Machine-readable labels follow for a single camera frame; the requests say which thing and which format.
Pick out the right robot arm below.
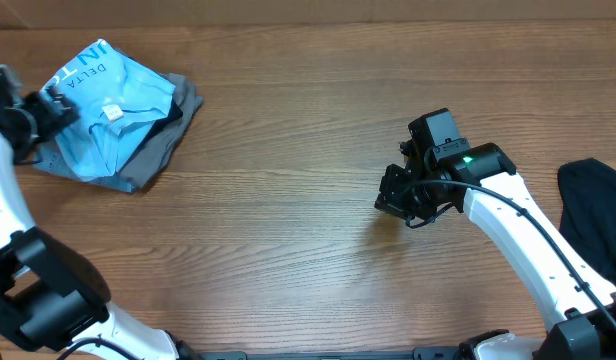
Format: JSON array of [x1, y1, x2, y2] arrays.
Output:
[[375, 108, 616, 360]]

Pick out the light blue printed t-shirt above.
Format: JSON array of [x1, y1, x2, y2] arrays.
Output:
[[37, 39, 175, 182]]

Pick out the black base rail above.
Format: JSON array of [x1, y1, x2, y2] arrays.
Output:
[[198, 346, 462, 360]]

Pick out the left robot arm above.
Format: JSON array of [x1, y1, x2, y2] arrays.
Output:
[[0, 65, 198, 360]]

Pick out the black garment at right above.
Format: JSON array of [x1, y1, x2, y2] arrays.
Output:
[[557, 158, 616, 286]]

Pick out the light blue folded jeans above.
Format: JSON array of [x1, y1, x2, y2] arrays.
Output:
[[32, 142, 139, 195]]

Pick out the black folded shirt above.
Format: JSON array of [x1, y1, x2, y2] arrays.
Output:
[[140, 100, 183, 147]]

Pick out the grey folded garment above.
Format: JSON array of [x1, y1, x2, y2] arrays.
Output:
[[108, 73, 204, 193]]

